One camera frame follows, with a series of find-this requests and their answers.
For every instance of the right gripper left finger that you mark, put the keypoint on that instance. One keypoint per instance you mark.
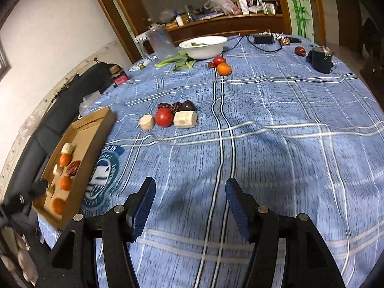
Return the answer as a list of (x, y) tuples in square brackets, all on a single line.
[(72, 261)]

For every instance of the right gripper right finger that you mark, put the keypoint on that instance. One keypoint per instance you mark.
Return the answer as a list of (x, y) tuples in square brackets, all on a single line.
[(308, 261)]

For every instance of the orange tangerine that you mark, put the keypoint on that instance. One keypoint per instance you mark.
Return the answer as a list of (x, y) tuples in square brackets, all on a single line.
[(66, 183), (223, 69), (65, 159), (58, 206)]

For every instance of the white sugarcane chunk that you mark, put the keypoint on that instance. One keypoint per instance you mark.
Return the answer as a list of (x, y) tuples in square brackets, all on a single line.
[(58, 170), (67, 149), (146, 122), (185, 119)]

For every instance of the large red date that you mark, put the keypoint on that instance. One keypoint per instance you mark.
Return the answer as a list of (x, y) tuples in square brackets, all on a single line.
[(72, 168)]

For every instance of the red tomato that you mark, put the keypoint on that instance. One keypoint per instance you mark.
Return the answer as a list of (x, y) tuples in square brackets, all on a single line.
[(164, 117), (219, 60)]

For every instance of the dark date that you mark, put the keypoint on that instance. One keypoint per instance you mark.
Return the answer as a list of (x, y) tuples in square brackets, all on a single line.
[(175, 107), (163, 105)]

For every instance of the dark plum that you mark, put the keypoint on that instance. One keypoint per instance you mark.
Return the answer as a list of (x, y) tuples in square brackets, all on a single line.
[(188, 105)]

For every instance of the black sofa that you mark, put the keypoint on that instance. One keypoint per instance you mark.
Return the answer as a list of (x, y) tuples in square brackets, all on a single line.
[(46, 136)]

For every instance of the cardboard box tray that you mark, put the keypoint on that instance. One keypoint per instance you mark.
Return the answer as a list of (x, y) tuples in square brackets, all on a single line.
[(88, 136)]

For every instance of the clear plastic bag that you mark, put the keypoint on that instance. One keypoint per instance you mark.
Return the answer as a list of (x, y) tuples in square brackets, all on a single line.
[(87, 102)]

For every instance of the blue plaid tablecloth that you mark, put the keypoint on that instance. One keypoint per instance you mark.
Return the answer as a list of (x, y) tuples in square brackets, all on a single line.
[(298, 140)]

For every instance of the small red-labelled jar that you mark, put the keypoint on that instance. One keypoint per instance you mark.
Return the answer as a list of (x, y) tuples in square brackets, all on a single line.
[(119, 78)]

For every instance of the black teapot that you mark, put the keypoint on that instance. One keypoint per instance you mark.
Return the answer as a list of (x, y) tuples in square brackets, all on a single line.
[(321, 59)]

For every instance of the far red date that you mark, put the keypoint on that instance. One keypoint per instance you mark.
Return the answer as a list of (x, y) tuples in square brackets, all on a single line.
[(300, 51)]

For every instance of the clear glass pitcher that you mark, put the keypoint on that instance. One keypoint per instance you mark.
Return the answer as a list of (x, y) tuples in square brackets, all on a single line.
[(160, 41)]

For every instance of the green leafy vegetable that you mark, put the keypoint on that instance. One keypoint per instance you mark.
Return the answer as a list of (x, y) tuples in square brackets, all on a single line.
[(181, 61)]

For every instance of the black power adapter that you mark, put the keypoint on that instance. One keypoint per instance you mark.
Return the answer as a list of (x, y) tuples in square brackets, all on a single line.
[(266, 39)]

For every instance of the white bowl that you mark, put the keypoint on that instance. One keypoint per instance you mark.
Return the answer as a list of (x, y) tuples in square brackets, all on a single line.
[(205, 47)]

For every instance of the wooden cabinet counter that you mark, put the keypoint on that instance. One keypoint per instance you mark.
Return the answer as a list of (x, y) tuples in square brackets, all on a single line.
[(231, 26)]

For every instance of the pink plastic bag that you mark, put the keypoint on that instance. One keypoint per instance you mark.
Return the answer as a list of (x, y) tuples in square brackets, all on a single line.
[(225, 6)]

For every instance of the white tall box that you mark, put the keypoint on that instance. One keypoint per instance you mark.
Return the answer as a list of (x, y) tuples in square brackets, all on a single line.
[(243, 6)]

